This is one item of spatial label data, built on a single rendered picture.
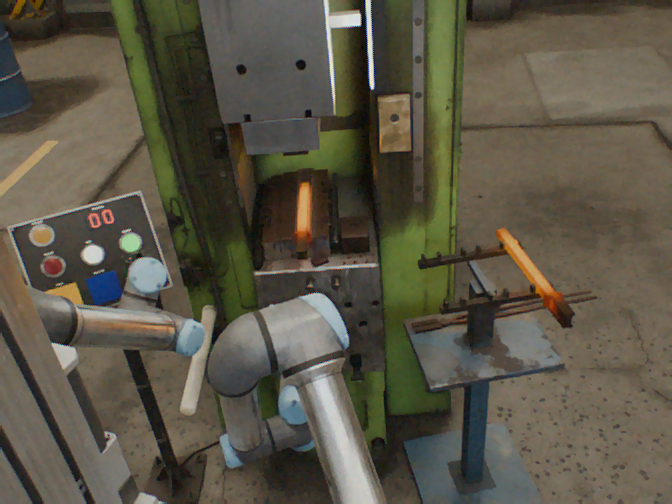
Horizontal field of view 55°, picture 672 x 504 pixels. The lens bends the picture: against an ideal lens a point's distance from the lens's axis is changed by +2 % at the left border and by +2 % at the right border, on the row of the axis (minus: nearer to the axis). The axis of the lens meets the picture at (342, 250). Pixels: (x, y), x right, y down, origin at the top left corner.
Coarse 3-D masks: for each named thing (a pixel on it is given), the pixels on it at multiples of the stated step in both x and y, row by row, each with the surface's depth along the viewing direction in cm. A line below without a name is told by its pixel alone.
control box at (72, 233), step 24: (48, 216) 169; (72, 216) 171; (120, 216) 175; (144, 216) 177; (24, 240) 167; (72, 240) 171; (96, 240) 173; (120, 240) 175; (144, 240) 177; (24, 264) 167; (72, 264) 171; (96, 264) 173; (120, 264) 175; (48, 288) 169
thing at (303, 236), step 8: (304, 184) 213; (304, 192) 208; (304, 200) 204; (304, 208) 200; (304, 216) 196; (304, 224) 192; (296, 232) 188; (304, 232) 187; (296, 240) 189; (304, 240) 184; (296, 248) 182; (304, 248) 181; (304, 256) 182
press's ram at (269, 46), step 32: (224, 0) 151; (256, 0) 151; (288, 0) 151; (320, 0) 152; (224, 32) 155; (256, 32) 155; (288, 32) 156; (320, 32) 156; (224, 64) 160; (256, 64) 160; (288, 64) 160; (320, 64) 160; (224, 96) 164; (256, 96) 165; (288, 96) 165; (320, 96) 165
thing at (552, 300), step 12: (504, 228) 193; (504, 240) 188; (516, 252) 183; (528, 264) 178; (528, 276) 176; (540, 276) 173; (540, 288) 169; (552, 288) 169; (552, 300) 165; (564, 300) 163; (552, 312) 165; (564, 312) 159; (564, 324) 161
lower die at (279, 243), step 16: (288, 176) 222; (320, 176) 220; (272, 192) 216; (288, 192) 213; (320, 192) 211; (272, 208) 207; (288, 208) 204; (320, 208) 202; (272, 224) 199; (288, 224) 196; (320, 224) 195; (272, 240) 191; (288, 240) 190; (320, 240) 190; (272, 256) 193; (288, 256) 194
